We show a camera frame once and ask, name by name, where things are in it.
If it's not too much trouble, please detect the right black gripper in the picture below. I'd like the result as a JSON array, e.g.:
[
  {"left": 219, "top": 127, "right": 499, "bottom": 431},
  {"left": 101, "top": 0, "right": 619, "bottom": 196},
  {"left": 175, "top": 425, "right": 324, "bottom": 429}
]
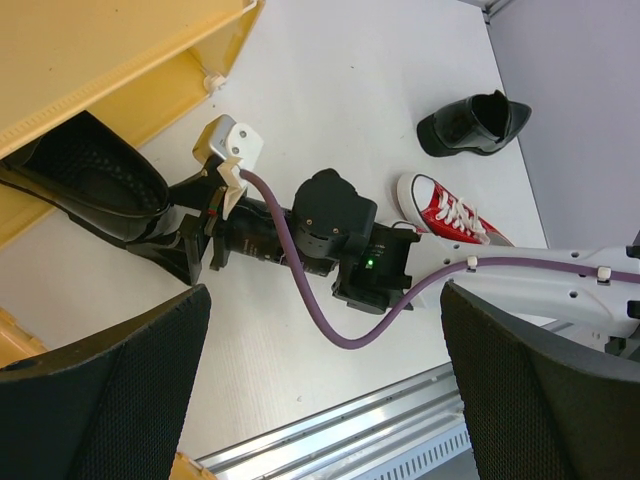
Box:
[{"left": 126, "top": 168, "right": 231, "bottom": 286}]

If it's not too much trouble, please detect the yellow shoe cabinet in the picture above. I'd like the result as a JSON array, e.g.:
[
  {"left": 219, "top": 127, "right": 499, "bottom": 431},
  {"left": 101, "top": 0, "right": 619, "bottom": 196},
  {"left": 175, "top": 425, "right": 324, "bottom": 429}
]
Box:
[{"left": 0, "top": 0, "right": 266, "bottom": 251}]

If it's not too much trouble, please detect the aluminium front rail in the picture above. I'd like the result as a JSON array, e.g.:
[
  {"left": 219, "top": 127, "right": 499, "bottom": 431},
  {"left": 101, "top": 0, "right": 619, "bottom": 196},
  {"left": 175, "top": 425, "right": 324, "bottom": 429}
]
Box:
[{"left": 198, "top": 364, "right": 466, "bottom": 479}]

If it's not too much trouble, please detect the yellow cabinet door panel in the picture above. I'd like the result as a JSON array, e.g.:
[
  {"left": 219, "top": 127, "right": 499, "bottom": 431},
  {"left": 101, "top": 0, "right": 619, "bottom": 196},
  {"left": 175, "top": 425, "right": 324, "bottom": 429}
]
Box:
[{"left": 0, "top": 309, "right": 47, "bottom": 368}]

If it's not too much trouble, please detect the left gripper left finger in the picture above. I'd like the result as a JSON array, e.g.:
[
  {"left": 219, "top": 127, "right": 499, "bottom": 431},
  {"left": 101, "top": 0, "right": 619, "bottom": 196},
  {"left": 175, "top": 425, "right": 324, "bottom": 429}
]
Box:
[{"left": 1, "top": 284, "right": 211, "bottom": 479}]

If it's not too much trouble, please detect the white slotted cable duct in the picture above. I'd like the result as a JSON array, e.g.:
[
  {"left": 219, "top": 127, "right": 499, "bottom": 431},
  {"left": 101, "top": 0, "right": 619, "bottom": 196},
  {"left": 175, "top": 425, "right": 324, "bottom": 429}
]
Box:
[{"left": 359, "top": 424, "right": 471, "bottom": 480}]

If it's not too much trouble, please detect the black loafer shoe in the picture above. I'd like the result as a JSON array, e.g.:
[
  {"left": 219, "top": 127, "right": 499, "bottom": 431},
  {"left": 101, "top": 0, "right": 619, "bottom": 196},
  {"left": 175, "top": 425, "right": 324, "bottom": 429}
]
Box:
[
  {"left": 416, "top": 90, "right": 532, "bottom": 158},
  {"left": 1, "top": 111, "right": 172, "bottom": 247}
]

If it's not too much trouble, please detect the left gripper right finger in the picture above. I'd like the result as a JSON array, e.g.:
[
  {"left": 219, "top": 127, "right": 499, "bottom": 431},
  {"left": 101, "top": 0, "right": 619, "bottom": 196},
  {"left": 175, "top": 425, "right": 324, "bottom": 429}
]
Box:
[{"left": 440, "top": 282, "right": 639, "bottom": 479}]

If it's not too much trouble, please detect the red canvas sneaker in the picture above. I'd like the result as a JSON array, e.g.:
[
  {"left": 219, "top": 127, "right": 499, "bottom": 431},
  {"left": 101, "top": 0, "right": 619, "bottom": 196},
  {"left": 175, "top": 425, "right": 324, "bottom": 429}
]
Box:
[{"left": 396, "top": 173, "right": 513, "bottom": 247}]

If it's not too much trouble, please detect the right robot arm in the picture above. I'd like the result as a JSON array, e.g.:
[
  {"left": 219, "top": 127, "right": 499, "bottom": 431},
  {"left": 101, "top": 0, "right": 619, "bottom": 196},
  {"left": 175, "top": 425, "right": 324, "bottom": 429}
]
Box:
[{"left": 127, "top": 169, "right": 639, "bottom": 350}]

